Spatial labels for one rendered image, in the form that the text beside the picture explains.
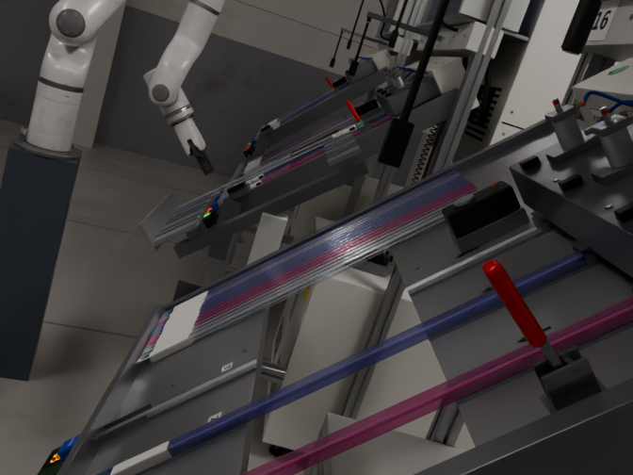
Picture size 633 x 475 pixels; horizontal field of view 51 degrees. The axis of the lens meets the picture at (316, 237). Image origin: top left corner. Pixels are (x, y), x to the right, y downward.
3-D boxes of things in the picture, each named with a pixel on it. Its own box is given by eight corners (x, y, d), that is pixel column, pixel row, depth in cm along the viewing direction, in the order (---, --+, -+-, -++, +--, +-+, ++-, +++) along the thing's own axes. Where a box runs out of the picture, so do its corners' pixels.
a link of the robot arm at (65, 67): (35, 81, 181) (53, -9, 175) (44, 74, 198) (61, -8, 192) (81, 94, 184) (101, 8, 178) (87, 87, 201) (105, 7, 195)
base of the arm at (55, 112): (6, 147, 181) (19, 79, 176) (17, 134, 198) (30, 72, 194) (79, 164, 187) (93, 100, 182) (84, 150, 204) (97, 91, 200)
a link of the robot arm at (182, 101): (187, 105, 191) (191, 103, 200) (165, 61, 188) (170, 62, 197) (161, 118, 192) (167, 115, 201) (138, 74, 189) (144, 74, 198)
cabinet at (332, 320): (254, 458, 204) (316, 272, 188) (267, 357, 271) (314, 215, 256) (454, 512, 210) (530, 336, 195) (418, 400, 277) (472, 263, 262)
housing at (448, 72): (452, 119, 180) (431, 70, 176) (421, 105, 227) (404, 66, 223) (479, 106, 179) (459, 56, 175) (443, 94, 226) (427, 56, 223)
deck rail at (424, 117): (228, 226, 184) (218, 206, 183) (229, 224, 186) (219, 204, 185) (466, 109, 177) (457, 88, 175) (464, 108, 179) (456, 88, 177)
